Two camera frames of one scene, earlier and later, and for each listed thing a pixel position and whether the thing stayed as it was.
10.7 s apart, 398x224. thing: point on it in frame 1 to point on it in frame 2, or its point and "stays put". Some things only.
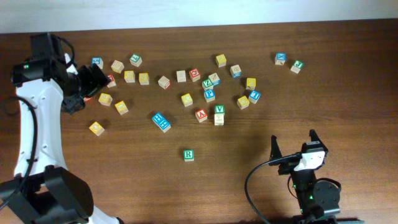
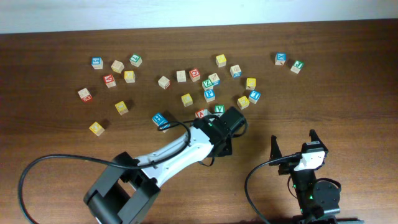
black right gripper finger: x=275 y=152 stays put
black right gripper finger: x=315 y=137 stays put
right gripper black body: x=286 y=167 stays put
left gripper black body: x=85 y=84 to x=227 y=150
